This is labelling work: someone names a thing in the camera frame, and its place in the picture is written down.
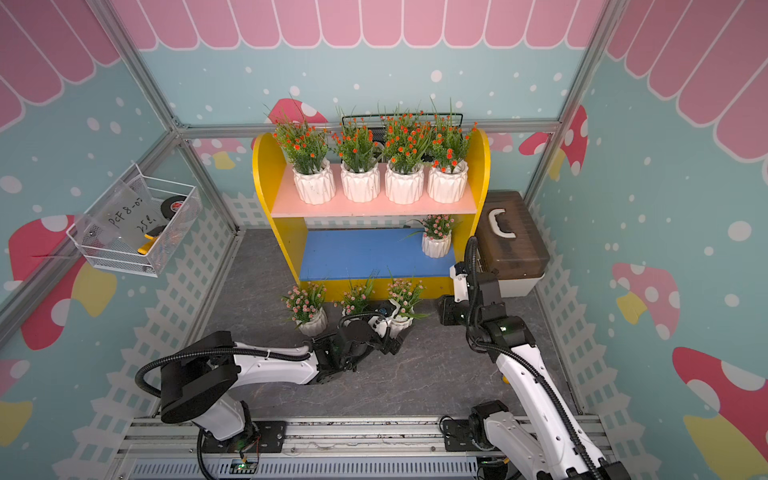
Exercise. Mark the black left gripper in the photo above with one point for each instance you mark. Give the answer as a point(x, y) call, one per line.
point(390, 343)

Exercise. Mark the clear wall-mounted wire basket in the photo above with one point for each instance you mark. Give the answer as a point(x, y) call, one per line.
point(110, 232)

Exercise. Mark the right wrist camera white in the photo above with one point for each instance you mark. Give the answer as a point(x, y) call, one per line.
point(458, 275)

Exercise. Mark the black tape roll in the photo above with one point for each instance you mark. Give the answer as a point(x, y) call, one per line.
point(171, 205)

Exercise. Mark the black mesh wire basket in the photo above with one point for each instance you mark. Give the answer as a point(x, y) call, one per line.
point(409, 143)

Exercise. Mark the orange flower pot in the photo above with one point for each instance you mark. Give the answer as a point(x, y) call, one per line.
point(448, 177)
point(407, 139)
point(306, 150)
point(359, 155)

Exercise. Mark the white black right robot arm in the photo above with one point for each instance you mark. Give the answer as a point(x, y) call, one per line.
point(528, 390)

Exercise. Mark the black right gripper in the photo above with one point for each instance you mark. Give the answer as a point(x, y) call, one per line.
point(446, 309)

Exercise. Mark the yellow pink blue wooden rack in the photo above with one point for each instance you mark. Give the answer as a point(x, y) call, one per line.
point(337, 258)

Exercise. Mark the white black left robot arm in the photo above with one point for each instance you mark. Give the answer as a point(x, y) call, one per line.
point(194, 384)

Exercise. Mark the pink flower pot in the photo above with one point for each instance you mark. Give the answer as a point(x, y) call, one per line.
point(357, 298)
point(436, 234)
point(306, 308)
point(404, 296)

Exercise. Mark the white box with brown lid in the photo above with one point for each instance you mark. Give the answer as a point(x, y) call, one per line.
point(510, 244)

